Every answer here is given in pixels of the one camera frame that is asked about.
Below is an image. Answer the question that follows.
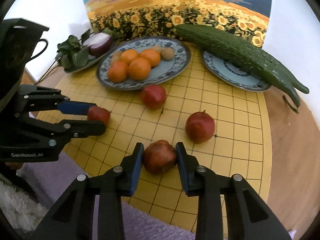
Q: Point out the green leafy vegetable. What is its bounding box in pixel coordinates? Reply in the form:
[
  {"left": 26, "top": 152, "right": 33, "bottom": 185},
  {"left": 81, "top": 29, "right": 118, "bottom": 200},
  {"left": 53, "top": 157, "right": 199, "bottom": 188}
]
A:
[{"left": 55, "top": 28, "right": 124, "bottom": 70}]

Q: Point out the large blue floral plate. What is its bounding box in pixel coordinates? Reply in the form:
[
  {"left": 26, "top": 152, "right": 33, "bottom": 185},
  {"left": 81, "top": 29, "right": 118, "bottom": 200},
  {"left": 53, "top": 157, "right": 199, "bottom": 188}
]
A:
[{"left": 96, "top": 36, "right": 192, "bottom": 91}]

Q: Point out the plain green plate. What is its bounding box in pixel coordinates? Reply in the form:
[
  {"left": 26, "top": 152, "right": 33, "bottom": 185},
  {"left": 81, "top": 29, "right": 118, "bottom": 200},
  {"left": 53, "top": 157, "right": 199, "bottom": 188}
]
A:
[{"left": 64, "top": 39, "right": 120, "bottom": 73}]

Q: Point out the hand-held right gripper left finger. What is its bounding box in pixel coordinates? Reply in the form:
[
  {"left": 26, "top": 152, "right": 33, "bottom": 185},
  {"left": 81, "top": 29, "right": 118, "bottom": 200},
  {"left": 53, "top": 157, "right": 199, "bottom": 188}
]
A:
[{"left": 30, "top": 142, "right": 145, "bottom": 240}]

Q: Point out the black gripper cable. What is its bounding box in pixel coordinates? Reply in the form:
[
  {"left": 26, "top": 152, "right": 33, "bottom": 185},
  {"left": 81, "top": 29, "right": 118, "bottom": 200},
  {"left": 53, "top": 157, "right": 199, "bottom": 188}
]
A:
[{"left": 30, "top": 39, "right": 49, "bottom": 61}]

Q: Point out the small blue floral plate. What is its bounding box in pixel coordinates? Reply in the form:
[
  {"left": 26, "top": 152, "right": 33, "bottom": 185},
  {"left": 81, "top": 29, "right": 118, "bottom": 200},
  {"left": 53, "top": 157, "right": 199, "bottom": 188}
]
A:
[{"left": 202, "top": 49, "right": 272, "bottom": 92}]

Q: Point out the orange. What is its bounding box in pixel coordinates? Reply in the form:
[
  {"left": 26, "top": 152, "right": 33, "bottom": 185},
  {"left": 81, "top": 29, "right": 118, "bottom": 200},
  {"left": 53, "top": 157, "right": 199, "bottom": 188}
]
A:
[
  {"left": 121, "top": 49, "right": 140, "bottom": 64},
  {"left": 140, "top": 49, "right": 161, "bottom": 67},
  {"left": 128, "top": 57, "right": 152, "bottom": 81},
  {"left": 108, "top": 60, "right": 129, "bottom": 83}
]

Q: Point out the bumpy green cucumber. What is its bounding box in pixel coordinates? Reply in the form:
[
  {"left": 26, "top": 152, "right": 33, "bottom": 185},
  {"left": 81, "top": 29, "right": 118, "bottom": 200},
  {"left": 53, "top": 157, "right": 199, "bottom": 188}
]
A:
[{"left": 174, "top": 24, "right": 300, "bottom": 114}]

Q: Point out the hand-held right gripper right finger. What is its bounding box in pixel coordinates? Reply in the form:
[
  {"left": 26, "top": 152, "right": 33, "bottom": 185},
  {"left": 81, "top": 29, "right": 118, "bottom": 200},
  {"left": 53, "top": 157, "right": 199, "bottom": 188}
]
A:
[{"left": 175, "top": 142, "right": 293, "bottom": 240}]

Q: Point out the halved red onion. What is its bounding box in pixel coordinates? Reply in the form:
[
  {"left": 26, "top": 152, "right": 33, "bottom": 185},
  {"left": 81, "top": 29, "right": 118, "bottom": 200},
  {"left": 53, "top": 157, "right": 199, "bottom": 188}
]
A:
[{"left": 88, "top": 32, "right": 112, "bottom": 57}]

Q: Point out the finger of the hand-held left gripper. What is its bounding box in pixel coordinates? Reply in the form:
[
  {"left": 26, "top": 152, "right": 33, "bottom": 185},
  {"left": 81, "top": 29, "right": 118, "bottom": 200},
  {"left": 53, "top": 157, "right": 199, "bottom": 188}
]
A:
[
  {"left": 15, "top": 115, "right": 107, "bottom": 147},
  {"left": 19, "top": 84, "right": 97, "bottom": 117}
]

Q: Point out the white fluffy rug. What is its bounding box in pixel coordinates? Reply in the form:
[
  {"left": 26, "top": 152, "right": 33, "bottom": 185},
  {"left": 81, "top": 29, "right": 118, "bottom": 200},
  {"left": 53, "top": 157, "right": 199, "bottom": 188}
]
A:
[{"left": 0, "top": 177, "right": 50, "bottom": 230}]

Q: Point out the sunflower field painting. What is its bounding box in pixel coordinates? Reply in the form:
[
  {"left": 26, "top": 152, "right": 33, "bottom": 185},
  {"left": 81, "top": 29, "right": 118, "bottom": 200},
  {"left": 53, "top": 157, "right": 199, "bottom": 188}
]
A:
[{"left": 78, "top": 0, "right": 273, "bottom": 48}]

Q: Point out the yellow grid board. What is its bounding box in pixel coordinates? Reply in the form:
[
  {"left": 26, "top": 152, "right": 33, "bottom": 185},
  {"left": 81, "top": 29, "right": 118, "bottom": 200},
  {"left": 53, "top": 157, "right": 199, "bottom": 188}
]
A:
[{"left": 37, "top": 39, "right": 273, "bottom": 234}]

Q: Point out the thin black cable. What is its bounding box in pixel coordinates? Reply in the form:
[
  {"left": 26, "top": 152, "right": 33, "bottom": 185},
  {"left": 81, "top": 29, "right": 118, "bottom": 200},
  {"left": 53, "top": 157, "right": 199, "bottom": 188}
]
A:
[{"left": 35, "top": 59, "right": 62, "bottom": 84}]

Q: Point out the red apple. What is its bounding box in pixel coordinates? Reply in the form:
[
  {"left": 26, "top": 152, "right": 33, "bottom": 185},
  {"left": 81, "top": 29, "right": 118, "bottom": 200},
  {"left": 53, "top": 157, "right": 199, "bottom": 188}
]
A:
[
  {"left": 143, "top": 140, "right": 177, "bottom": 175},
  {"left": 140, "top": 84, "right": 167, "bottom": 110},
  {"left": 87, "top": 106, "right": 111, "bottom": 127},
  {"left": 185, "top": 111, "right": 215, "bottom": 144}
]

